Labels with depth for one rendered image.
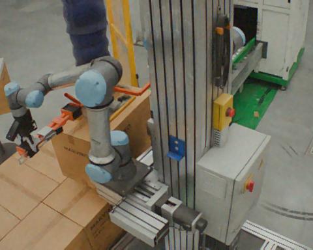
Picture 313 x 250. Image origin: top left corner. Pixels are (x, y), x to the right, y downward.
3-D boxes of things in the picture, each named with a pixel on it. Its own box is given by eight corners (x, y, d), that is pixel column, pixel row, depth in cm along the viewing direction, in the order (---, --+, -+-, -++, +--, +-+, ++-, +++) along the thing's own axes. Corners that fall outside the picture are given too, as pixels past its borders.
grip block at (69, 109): (71, 110, 193) (68, 101, 189) (83, 113, 188) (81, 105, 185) (61, 118, 187) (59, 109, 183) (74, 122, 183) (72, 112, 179)
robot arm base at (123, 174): (143, 168, 169) (141, 153, 163) (122, 187, 160) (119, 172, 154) (120, 157, 177) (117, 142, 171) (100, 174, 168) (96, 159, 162)
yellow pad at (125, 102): (122, 96, 220) (122, 88, 217) (135, 98, 216) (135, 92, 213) (90, 124, 197) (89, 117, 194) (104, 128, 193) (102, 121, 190)
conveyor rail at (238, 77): (258, 56, 401) (259, 42, 390) (262, 57, 399) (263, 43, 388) (158, 180, 250) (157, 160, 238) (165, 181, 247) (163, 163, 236)
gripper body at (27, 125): (38, 129, 160) (32, 109, 153) (26, 139, 154) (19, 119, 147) (28, 125, 163) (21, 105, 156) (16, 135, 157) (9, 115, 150)
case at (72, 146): (112, 125, 263) (104, 80, 240) (158, 138, 246) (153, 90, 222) (62, 175, 222) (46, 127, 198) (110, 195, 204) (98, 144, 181)
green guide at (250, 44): (252, 43, 396) (253, 37, 391) (260, 45, 391) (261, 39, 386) (193, 110, 291) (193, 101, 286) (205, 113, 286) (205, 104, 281)
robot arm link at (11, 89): (12, 90, 137) (-1, 88, 140) (18, 111, 144) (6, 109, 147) (23, 81, 143) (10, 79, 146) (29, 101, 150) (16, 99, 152)
